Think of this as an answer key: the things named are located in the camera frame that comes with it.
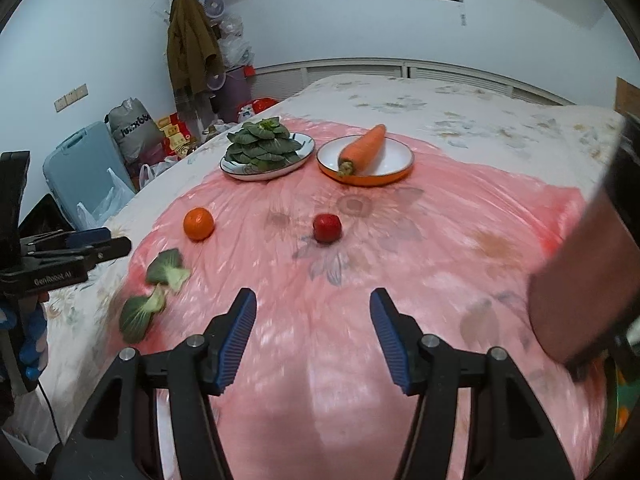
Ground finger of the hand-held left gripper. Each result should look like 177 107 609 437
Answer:
21 227 112 253
30 236 133 267

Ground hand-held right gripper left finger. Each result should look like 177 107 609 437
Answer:
50 287 258 480

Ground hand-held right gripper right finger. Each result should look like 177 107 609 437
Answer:
369 287 576 480

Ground small orange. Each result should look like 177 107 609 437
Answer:
183 207 216 241

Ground small red fruit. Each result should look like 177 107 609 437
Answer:
313 213 343 244

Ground person's left hand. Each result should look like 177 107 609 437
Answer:
0 294 49 382

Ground black flat item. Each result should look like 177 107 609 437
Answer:
20 194 72 237

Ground white plastic bag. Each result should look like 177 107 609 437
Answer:
75 167 137 229

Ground bok choy leaf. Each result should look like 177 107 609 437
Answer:
120 284 167 345
146 248 192 292

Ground light blue suitcase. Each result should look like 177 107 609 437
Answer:
42 121 137 232

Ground grey bag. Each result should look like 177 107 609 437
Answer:
107 97 166 164

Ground yellow and red packages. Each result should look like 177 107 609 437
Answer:
157 112 199 159

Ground pile of bok choy leaves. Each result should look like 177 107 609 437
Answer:
226 116 304 174

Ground orange plate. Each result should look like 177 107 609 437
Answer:
316 135 415 187

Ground carrot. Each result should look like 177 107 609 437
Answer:
337 124 387 178

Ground white plate with dark rim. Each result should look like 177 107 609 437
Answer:
220 132 317 181

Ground purple bin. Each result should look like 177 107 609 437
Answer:
215 66 254 124

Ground red and white item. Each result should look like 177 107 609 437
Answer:
237 99 279 122

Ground olive brown coat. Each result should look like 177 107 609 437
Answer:
166 0 226 97

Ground clear plastic bags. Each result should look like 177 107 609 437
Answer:
220 15 256 69

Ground floral white bedsheet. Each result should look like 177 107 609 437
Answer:
37 74 628 411

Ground brown cardboard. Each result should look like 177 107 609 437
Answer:
615 76 640 117

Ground wall switch panel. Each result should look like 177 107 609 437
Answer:
54 82 90 114

